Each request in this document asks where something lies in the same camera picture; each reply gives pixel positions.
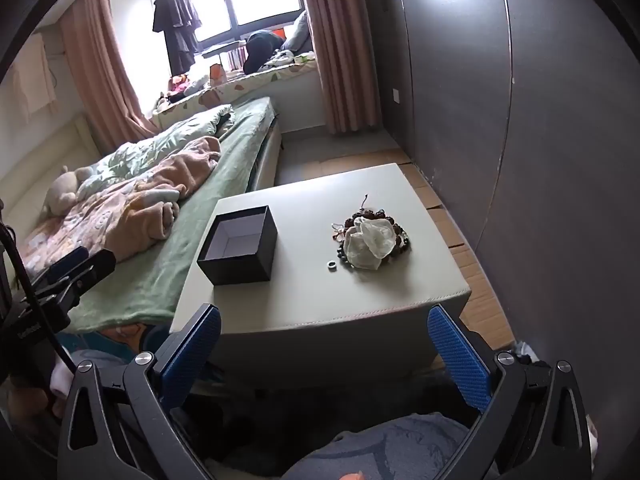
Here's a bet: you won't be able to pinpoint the dark grey wardrobe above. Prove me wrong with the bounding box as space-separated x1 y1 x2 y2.
364 0 638 413

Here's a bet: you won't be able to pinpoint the beige plush toy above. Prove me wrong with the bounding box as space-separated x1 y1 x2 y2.
42 165 97 219

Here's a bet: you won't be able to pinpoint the green bedsheet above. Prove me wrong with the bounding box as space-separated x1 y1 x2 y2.
64 96 281 335

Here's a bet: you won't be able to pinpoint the cream padded headboard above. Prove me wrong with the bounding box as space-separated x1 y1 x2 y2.
0 114 103 256

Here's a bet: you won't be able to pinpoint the beige bed frame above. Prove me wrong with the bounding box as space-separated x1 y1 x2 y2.
246 110 284 194

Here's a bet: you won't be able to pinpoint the black cable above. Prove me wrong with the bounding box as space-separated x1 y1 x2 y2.
0 220 78 376

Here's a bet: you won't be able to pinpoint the dark bag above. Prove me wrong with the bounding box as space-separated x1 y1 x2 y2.
242 30 287 76

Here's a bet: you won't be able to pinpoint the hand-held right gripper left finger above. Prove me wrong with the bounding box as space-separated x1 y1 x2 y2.
56 303 223 480

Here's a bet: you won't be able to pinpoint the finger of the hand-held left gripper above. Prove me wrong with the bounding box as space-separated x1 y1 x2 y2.
30 246 91 294
46 249 117 307

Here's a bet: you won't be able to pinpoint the person's grey trousers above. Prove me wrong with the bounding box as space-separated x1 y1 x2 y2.
279 411 497 480

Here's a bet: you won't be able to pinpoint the white leather square table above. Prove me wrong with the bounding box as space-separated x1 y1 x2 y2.
169 162 472 377

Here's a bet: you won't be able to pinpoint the black square gift box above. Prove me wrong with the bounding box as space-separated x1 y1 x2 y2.
196 205 279 287

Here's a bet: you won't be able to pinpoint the beige hanging cloth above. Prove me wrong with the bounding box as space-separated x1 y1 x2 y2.
12 35 59 114

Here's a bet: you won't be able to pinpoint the pink curtain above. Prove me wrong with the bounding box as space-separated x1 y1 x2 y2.
296 0 384 136
59 0 162 155

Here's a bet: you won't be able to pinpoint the pink fleece blanket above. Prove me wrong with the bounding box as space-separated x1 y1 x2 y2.
20 136 223 281

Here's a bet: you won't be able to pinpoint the printed window seat cushion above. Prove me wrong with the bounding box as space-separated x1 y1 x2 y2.
150 52 321 130

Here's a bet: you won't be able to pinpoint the white organza pouch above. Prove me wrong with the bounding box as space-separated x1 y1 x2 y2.
344 216 392 272

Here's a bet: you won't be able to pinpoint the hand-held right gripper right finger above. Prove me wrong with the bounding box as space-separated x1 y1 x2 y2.
426 305 593 480

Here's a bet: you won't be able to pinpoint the brown wooden bead bracelet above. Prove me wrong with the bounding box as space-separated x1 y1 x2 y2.
347 204 412 262

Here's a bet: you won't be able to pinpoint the grey pillow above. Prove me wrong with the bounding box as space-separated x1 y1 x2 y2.
279 10 314 57

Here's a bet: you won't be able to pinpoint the hanging dark clothes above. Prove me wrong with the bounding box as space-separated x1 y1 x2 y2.
152 0 204 77

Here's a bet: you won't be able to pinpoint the light green floral quilt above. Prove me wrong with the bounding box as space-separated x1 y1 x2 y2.
75 104 236 198

